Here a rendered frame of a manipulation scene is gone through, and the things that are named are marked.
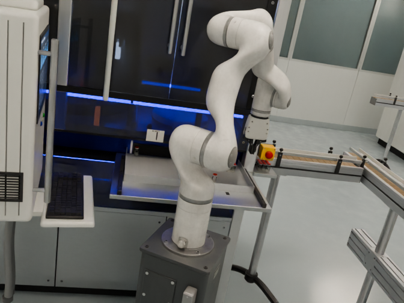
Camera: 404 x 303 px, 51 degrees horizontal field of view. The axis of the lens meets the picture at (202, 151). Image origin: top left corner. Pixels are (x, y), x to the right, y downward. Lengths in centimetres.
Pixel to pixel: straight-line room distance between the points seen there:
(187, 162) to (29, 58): 61
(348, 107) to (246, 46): 632
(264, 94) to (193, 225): 65
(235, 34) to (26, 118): 75
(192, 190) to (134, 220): 93
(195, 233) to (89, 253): 104
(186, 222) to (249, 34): 65
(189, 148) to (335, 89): 619
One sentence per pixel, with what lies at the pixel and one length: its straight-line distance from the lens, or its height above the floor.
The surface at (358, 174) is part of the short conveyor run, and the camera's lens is 260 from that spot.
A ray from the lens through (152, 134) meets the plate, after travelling 209.
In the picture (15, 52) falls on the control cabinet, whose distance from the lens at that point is 151.
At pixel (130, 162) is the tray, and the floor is 88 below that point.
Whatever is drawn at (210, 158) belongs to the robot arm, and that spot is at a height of 122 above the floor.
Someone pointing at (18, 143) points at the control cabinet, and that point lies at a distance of 159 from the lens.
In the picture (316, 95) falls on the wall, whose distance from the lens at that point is 734.
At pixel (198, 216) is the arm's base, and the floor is 100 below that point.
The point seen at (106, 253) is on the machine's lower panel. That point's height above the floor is 33.
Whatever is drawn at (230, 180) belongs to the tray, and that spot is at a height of 88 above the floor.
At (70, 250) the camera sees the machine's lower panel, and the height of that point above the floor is 33.
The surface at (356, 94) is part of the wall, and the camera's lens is 763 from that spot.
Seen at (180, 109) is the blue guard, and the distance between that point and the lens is 206.
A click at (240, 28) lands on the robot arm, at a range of 139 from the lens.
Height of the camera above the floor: 168
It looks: 19 degrees down
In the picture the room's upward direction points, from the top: 10 degrees clockwise
